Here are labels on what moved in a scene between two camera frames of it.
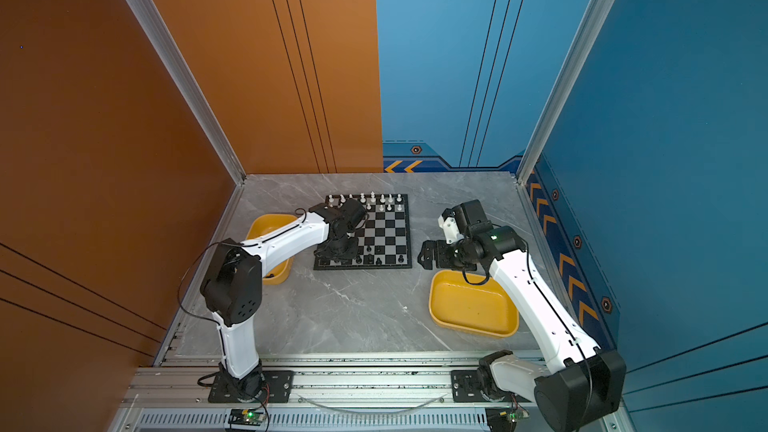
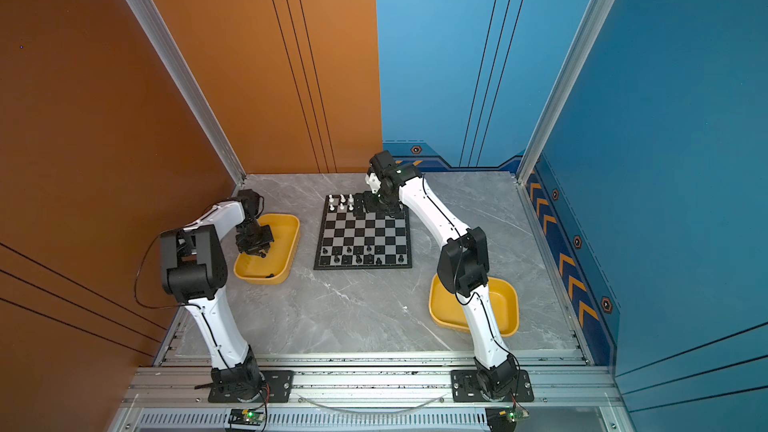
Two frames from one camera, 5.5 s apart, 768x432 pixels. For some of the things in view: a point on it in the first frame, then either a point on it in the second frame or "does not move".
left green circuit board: (251, 417) does not move
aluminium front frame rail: (332, 391) does not move
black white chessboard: (385, 241) does not move
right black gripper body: (456, 255) -> (377, 203)
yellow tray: (475, 309) does not move
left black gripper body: (347, 250) -> (252, 239)
